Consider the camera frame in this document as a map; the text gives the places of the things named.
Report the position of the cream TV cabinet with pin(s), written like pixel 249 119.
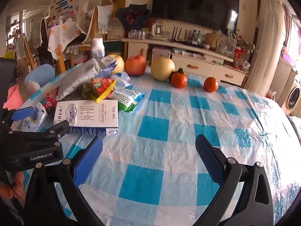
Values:
pixel 194 60

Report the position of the white yogurt bottle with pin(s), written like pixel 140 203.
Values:
pixel 97 48

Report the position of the blue white checked tablecloth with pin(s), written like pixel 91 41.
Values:
pixel 150 173

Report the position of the white curtain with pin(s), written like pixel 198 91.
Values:
pixel 271 36

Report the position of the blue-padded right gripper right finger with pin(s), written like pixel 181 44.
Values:
pixel 254 206

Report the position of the dark flower bouquet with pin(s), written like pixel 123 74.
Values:
pixel 133 17

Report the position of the pink storage box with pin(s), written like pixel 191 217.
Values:
pixel 160 53

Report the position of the white electric kettle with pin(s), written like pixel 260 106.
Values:
pixel 158 32

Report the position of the white milk carton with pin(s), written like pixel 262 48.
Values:
pixel 89 118

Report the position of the yellow apple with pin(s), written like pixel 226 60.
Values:
pixel 120 64

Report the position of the wooden dining chair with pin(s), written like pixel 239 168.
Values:
pixel 99 25

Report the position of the white printed bag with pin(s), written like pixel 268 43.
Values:
pixel 32 123

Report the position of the green white wet-wipes pack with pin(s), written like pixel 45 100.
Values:
pixel 127 99

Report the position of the red candy wrapper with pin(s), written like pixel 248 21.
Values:
pixel 50 101

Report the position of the blue round stool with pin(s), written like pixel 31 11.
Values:
pixel 41 75

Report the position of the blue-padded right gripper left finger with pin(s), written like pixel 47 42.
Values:
pixel 42 204

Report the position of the pink trash bin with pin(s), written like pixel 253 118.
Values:
pixel 14 99

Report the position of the silver foil snack bag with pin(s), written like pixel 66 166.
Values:
pixel 81 74

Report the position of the blue white milk pouch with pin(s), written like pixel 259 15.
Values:
pixel 107 66

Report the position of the black flat television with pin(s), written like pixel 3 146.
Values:
pixel 213 14

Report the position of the orange-flower table cloth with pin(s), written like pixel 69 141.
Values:
pixel 65 37

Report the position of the tangerine with leaf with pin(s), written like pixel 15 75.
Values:
pixel 178 79

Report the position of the small tangerine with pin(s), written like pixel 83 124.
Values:
pixel 210 84

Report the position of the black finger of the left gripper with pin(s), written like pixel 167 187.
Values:
pixel 56 131

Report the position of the washing machine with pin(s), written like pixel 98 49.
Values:
pixel 291 105

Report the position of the person's left hand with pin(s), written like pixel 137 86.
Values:
pixel 16 190

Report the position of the orange yellow snack wrapper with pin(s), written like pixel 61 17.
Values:
pixel 98 89

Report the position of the yellow pear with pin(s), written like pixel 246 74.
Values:
pixel 161 68

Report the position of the red apple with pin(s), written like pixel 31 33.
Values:
pixel 135 65

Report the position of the crushed white plastic bottle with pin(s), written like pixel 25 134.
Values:
pixel 122 80

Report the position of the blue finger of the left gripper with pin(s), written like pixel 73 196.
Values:
pixel 17 114

